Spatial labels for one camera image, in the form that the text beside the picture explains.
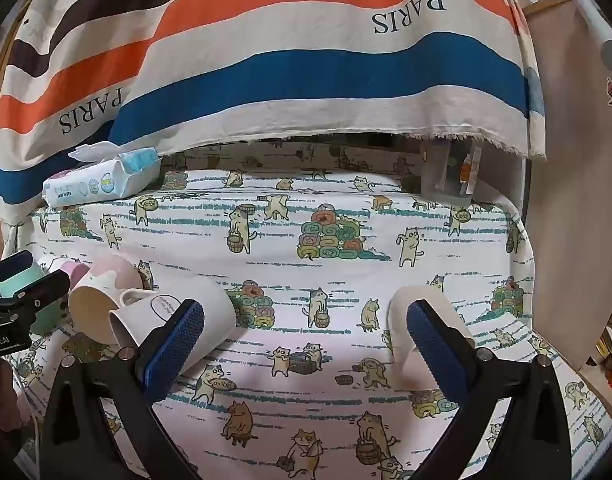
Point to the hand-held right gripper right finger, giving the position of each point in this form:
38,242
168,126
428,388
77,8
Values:
433,355

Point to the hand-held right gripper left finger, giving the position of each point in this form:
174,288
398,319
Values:
174,355

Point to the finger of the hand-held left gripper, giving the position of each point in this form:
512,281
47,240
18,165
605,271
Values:
13,266
43,287

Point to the mint green cup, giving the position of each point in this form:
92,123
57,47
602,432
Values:
14,286

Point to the plain white cup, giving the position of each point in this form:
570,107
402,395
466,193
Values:
401,312

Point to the pink and white cup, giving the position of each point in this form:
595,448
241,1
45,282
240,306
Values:
78,271

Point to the cream and pink cup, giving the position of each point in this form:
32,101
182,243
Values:
108,277

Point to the wet wipes pack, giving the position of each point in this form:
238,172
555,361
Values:
100,181

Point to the cat printed bed sheet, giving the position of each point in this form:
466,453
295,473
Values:
306,280

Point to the clear plastic container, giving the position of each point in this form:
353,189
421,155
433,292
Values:
443,175

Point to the wooden board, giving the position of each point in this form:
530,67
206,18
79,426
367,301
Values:
571,210

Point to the striped cloth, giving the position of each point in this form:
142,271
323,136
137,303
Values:
286,60

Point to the white pole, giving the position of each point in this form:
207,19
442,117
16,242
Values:
592,12

